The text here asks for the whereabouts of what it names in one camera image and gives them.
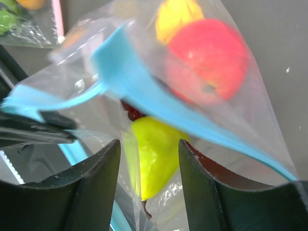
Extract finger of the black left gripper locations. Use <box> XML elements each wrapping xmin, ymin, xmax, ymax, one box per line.
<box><xmin>0</xmin><ymin>112</ymin><xmax>77</xmax><ymax>149</ymax></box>

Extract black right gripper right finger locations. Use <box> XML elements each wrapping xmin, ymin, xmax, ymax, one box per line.
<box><xmin>179</xmin><ymin>140</ymin><xmax>308</xmax><ymax>231</ymax></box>

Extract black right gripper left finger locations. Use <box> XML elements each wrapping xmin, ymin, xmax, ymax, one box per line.
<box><xmin>0</xmin><ymin>140</ymin><xmax>121</xmax><ymax>231</ymax></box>

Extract fake green pear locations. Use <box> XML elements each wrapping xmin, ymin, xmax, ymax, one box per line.
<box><xmin>129</xmin><ymin>116</ymin><xmax>192</xmax><ymax>202</ymax></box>

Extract clear zip bag blue seal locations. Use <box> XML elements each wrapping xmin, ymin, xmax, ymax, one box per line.
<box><xmin>1</xmin><ymin>0</ymin><xmax>296</xmax><ymax>231</ymax></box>

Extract fake red apple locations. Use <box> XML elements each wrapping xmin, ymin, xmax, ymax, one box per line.
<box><xmin>166</xmin><ymin>18</ymin><xmax>249</xmax><ymax>104</ymax></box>

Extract fake dark grapes in bag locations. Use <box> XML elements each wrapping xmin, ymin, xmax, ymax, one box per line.
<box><xmin>121</xmin><ymin>100</ymin><xmax>145</xmax><ymax>121</ymax></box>

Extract clear zip bag pink seal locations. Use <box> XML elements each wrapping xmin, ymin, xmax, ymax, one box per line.
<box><xmin>0</xmin><ymin>0</ymin><xmax>65</xmax><ymax>48</ymax></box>

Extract fake yellow lemon in bag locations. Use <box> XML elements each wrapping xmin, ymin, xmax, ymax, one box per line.
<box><xmin>155</xmin><ymin>0</ymin><xmax>204</xmax><ymax>44</ymax></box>

